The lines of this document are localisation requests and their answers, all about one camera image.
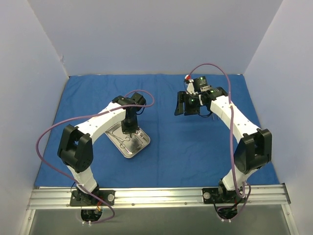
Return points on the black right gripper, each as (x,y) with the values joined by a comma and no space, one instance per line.
(185,103)

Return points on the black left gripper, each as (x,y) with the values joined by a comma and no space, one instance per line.
(129,129)

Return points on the stainless steel instrument tray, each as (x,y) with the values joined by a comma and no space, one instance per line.
(132,147)

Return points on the blue surgical drape cloth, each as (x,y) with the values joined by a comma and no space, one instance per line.
(184,151)

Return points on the steel surgical scissors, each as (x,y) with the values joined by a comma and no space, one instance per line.
(139,137)

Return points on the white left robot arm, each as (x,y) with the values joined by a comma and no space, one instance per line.
(118,121)

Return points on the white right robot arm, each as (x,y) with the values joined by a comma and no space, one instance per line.
(254,144)

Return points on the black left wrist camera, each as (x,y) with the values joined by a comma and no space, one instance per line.
(138,99)

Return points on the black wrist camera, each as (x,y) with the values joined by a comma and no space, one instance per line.
(200,84)
(138,99)

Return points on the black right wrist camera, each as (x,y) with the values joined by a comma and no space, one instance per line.
(200,84)

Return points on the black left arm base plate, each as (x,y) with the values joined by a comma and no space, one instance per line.
(81,199)

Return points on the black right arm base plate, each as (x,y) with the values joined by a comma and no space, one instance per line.
(218,195)

